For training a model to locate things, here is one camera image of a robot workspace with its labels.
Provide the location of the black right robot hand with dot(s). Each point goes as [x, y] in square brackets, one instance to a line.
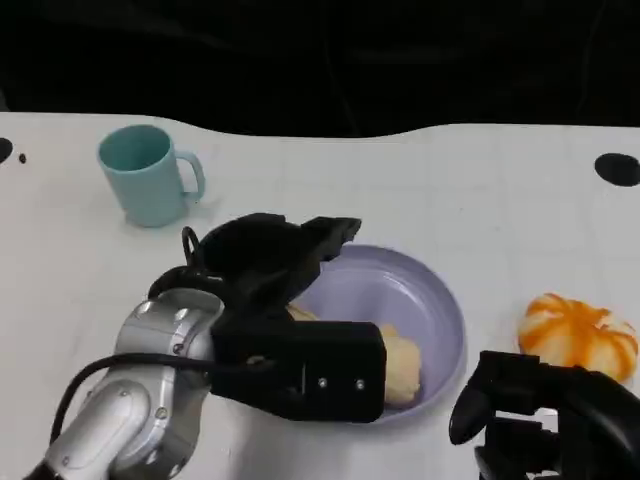
[590, 415]

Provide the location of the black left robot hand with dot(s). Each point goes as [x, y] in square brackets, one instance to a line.
[260, 260]

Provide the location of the orange and white bread roll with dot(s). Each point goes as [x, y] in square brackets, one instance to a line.
[575, 330]

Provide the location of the lilac plate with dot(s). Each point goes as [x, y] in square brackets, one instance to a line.
[400, 290]

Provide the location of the pale green mug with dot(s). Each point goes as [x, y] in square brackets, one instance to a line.
[142, 185]

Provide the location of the black backdrop cloth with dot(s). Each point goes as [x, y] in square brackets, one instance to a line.
[320, 55]

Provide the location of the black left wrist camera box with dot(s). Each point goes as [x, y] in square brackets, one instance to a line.
[330, 370]

